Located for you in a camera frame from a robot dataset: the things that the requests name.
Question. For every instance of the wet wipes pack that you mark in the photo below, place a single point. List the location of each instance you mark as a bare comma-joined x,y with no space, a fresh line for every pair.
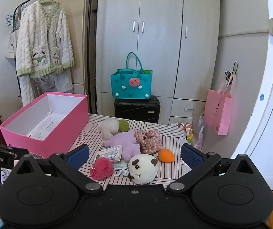
110,153

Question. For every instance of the white door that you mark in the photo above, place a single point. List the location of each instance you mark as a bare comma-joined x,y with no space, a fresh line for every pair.
265,136

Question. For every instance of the purple plush toy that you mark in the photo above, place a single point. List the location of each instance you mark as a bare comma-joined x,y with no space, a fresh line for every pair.
127,145

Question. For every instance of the striped tablecloth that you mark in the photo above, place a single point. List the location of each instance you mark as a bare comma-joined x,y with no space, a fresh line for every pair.
167,143

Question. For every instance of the white brown plush toy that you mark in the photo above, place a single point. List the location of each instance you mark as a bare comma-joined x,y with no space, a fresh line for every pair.
143,169

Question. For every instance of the pack of small bottles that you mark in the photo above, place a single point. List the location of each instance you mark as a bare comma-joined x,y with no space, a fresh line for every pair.
182,124

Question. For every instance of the grey garment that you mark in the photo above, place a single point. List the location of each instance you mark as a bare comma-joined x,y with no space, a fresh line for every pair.
45,83

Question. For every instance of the clear plastic bag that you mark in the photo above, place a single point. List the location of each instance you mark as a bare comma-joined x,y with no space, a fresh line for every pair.
201,133

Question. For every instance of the red fluffy pompom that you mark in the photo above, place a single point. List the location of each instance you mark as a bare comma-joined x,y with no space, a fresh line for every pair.
101,169

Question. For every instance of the grey white wardrobe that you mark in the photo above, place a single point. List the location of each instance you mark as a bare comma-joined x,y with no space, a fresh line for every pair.
160,52

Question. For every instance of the orange makeup sponge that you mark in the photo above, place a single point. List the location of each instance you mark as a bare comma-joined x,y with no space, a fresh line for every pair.
166,156

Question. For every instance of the black suitcase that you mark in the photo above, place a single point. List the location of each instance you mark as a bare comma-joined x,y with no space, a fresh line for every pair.
136,109

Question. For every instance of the teal felt tote bag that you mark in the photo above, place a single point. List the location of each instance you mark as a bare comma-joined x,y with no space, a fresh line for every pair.
127,90

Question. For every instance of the white face mask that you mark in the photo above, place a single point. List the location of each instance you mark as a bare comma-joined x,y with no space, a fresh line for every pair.
119,165

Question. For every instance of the black clothes rack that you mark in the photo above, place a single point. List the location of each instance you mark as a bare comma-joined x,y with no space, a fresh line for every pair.
89,52

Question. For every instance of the pink gift bag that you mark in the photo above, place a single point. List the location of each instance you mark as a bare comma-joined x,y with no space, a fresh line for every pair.
217,114

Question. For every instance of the round blue sticker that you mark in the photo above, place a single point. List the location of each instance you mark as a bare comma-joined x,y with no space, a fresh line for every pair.
262,97

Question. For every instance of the pink floral scrunchie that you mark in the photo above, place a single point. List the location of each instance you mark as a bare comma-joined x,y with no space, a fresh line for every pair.
150,140

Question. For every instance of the white fluffy robe green trim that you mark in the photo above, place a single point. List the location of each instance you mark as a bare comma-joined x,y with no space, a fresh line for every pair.
43,40

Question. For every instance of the white mesh bath pouf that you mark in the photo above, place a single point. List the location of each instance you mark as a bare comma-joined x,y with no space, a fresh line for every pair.
107,127

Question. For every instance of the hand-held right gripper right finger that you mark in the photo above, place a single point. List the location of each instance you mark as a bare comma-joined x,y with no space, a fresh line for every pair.
192,156

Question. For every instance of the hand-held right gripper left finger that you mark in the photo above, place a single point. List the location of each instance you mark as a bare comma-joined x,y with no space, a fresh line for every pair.
78,156

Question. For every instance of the printed paper sheet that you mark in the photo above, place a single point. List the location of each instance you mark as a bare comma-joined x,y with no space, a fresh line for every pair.
45,125

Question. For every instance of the green round sponge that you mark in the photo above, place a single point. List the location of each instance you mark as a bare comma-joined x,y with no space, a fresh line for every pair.
123,125

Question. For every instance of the pink cardboard box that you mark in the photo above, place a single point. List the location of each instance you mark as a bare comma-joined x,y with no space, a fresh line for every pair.
62,128

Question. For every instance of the white tote bag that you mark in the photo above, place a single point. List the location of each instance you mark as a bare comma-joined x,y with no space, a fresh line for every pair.
11,45

